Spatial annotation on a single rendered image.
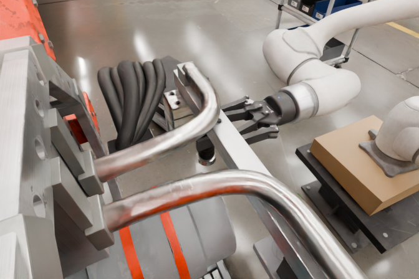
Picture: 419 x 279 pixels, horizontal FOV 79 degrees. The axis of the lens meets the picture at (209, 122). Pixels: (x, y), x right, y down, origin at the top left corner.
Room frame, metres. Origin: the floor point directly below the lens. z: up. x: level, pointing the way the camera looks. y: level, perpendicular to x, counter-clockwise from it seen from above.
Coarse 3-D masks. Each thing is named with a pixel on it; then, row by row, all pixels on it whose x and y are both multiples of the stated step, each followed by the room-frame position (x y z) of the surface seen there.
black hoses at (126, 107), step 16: (128, 64) 0.29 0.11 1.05; (144, 64) 0.30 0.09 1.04; (160, 64) 0.31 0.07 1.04; (112, 80) 0.27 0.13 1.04; (128, 80) 0.27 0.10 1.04; (144, 80) 0.28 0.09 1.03; (160, 80) 0.28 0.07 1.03; (112, 96) 0.25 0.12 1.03; (128, 96) 0.25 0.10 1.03; (144, 96) 0.26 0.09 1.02; (160, 96) 0.27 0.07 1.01; (112, 112) 0.24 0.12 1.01; (128, 112) 0.24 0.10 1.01; (144, 112) 0.24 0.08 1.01; (128, 128) 0.22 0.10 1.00; (144, 128) 0.23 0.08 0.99; (112, 144) 0.21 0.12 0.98; (128, 144) 0.21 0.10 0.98
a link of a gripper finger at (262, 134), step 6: (252, 132) 0.36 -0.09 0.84; (258, 132) 0.36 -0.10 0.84; (264, 132) 0.36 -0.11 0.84; (270, 132) 0.36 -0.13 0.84; (276, 132) 0.37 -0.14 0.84; (246, 138) 0.34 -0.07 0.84; (252, 138) 0.35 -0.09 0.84; (258, 138) 0.36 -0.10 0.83; (264, 138) 0.36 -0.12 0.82; (270, 138) 0.36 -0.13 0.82
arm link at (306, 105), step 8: (288, 88) 0.47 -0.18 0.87; (296, 88) 0.47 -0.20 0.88; (304, 88) 0.47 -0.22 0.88; (296, 96) 0.44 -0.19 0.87; (304, 96) 0.45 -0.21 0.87; (312, 96) 0.45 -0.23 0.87; (296, 104) 0.43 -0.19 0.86; (304, 104) 0.43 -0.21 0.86; (312, 104) 0.44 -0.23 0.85; (296, 112) 0.43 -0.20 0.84; (304, 112) 0.42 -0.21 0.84; (312, 112) 0.43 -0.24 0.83; (296, 120) 0.42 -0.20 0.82
